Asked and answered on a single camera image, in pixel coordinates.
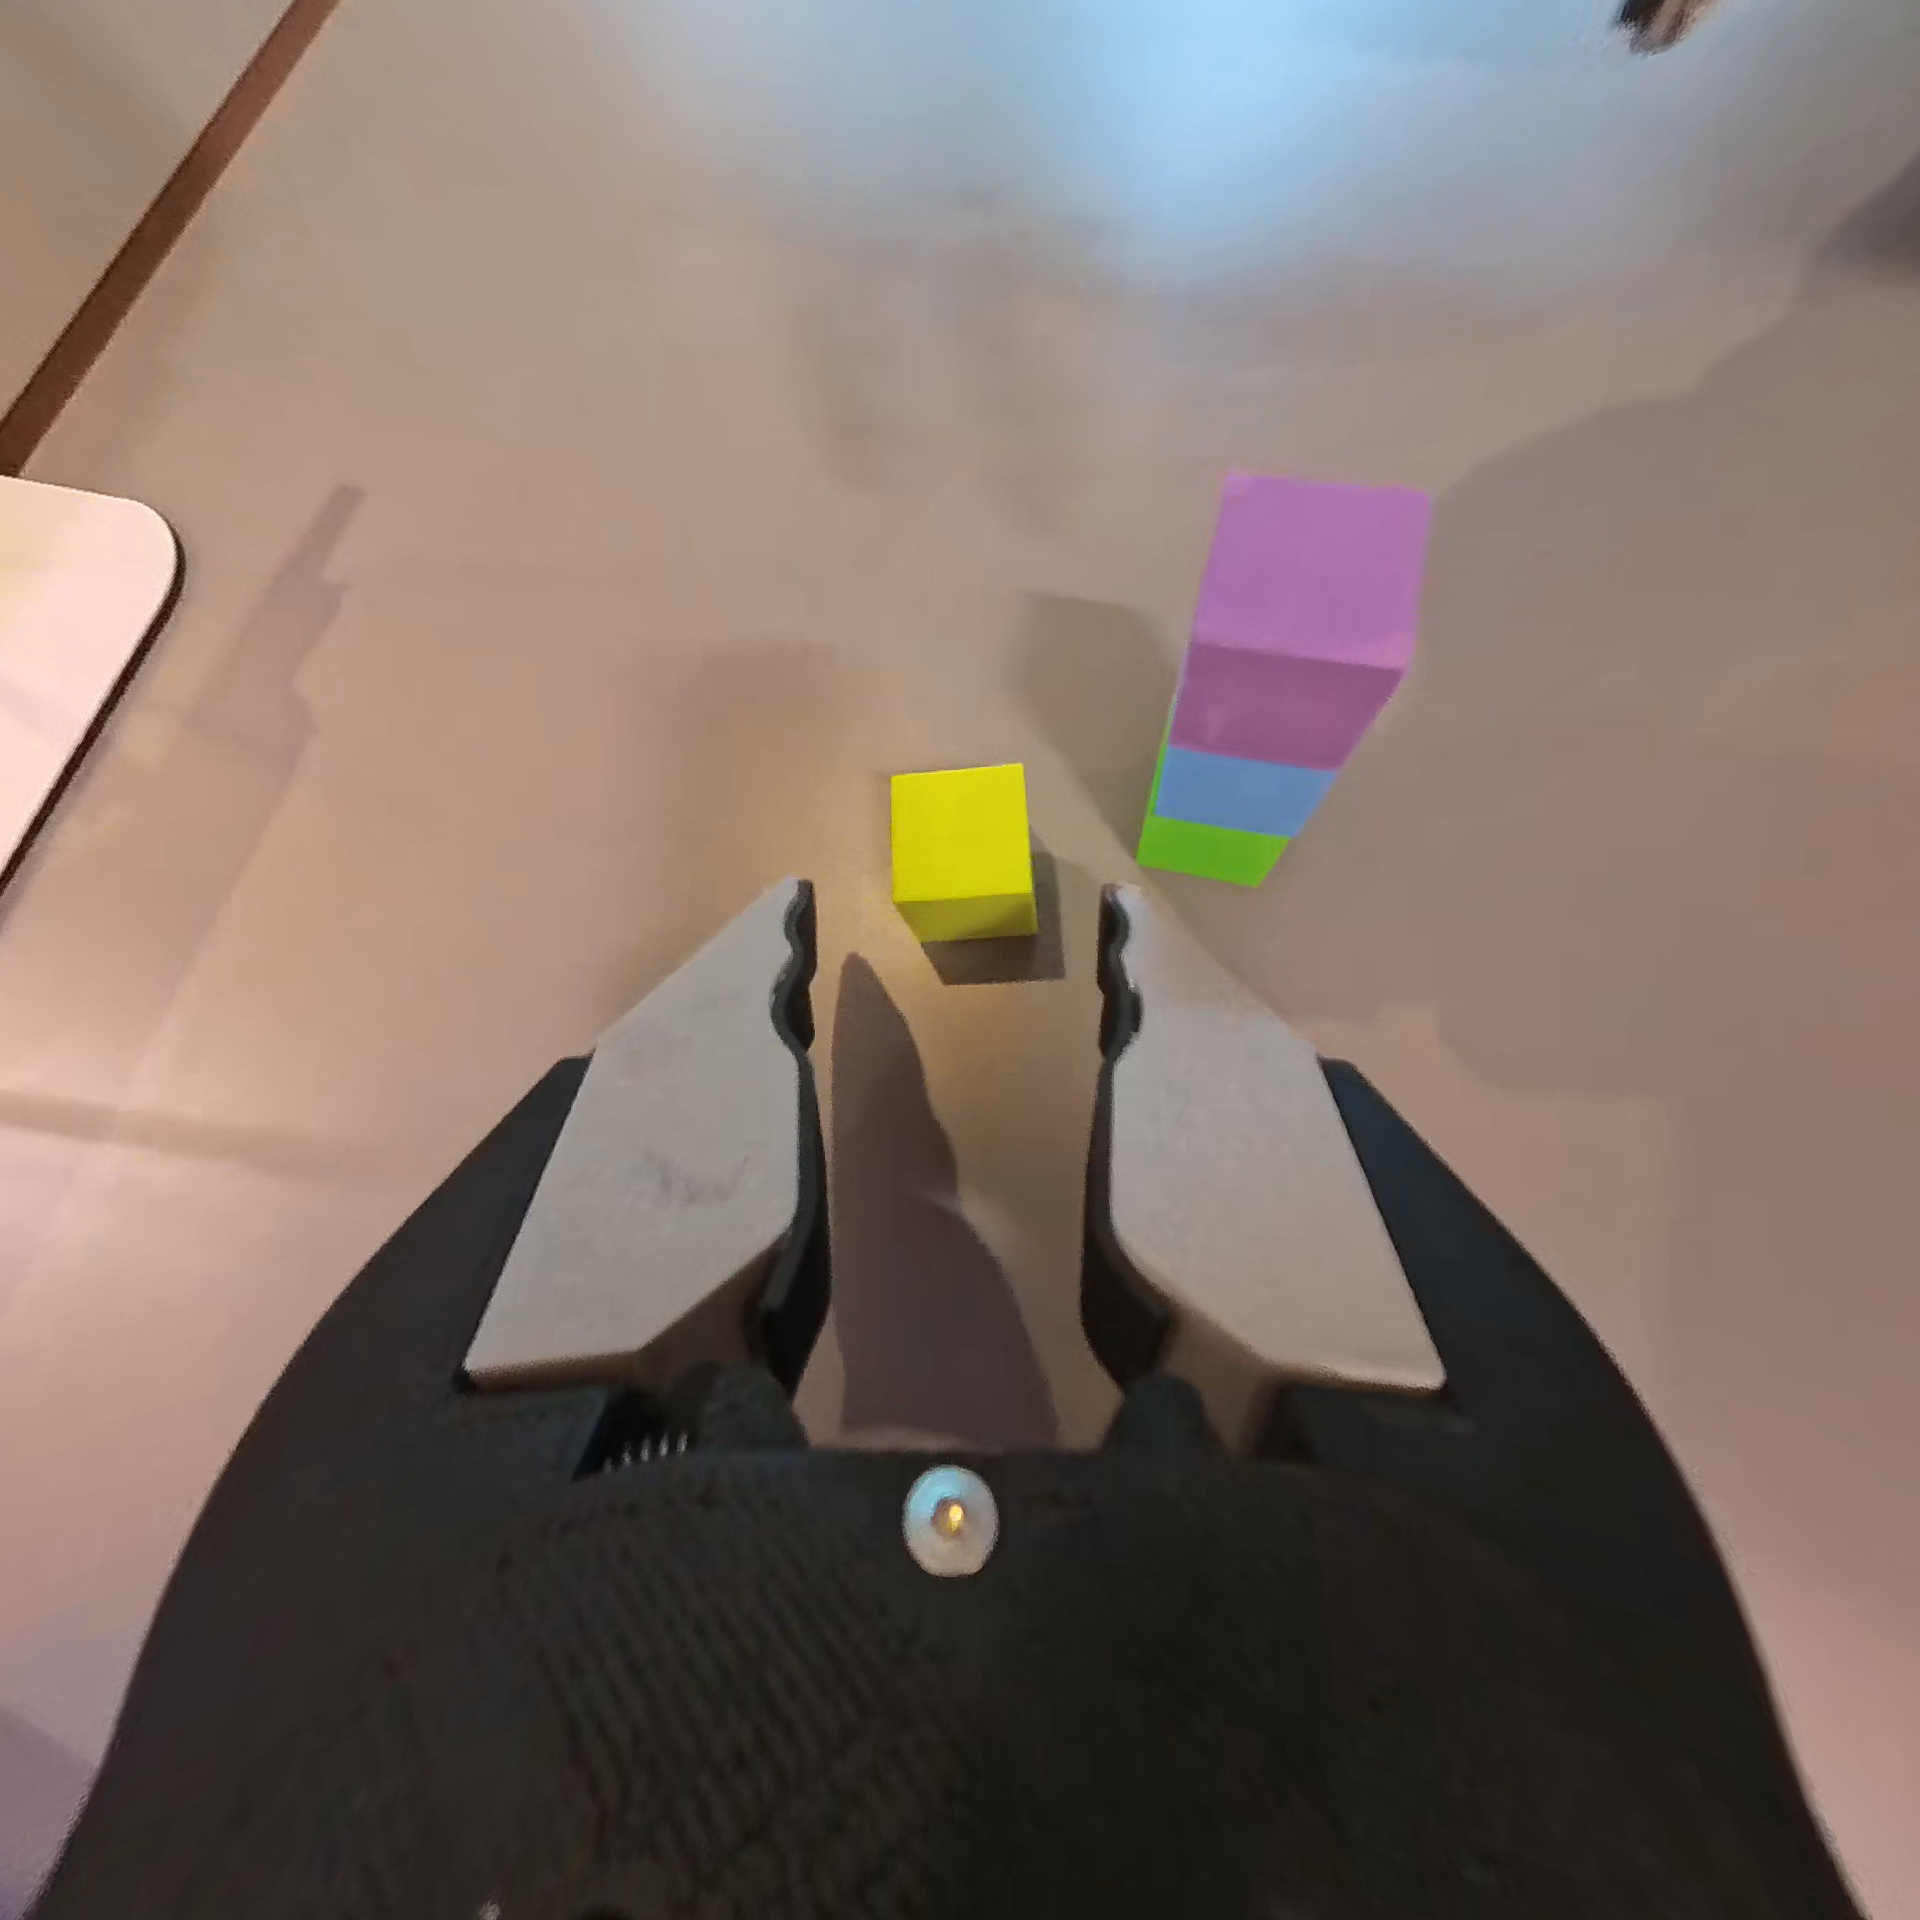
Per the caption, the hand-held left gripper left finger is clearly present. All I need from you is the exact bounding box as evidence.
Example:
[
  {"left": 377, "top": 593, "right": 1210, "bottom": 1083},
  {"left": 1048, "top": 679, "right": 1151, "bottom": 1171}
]
[{"left": 461, "top": 877, "right": 831, "bottom": 1396}]

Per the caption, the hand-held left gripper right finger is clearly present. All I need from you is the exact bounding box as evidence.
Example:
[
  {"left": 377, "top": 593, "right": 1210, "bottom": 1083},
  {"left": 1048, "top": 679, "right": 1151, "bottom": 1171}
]
[{"left": 1079, "top": 883, "right": 1448, "bottom": 1462}]

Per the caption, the yellow foam cube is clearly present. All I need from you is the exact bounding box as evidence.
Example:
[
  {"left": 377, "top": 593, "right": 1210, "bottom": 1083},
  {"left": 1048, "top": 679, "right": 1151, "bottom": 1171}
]
[{"left": 890, "top": 764, "right": 1042, "bottom": 945}]

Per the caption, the green foam cube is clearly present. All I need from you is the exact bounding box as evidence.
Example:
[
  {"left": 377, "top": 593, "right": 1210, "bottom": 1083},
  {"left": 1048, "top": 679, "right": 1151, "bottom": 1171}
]
[{"left": 1134, "top": 718, "right": 1291, "bottom": 894}]

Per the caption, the blue foam cube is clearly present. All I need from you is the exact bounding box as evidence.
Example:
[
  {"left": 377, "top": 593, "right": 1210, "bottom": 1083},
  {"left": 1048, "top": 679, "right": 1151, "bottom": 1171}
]
[{"left": 1151, "top": 738, "right": 1340, "bottom": 839}]

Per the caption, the purple foam cube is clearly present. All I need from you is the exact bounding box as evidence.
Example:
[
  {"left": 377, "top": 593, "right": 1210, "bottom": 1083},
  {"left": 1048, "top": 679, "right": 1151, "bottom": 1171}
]
[{"left": 1167, "top": 470, "right": 1435, "bottom": 768}]

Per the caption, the white rounded board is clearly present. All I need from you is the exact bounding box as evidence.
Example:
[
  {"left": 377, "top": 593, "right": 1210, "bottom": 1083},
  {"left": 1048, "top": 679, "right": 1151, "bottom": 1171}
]
[{"left": 0, "top": 475, "right": 187, "bottom": 895}]

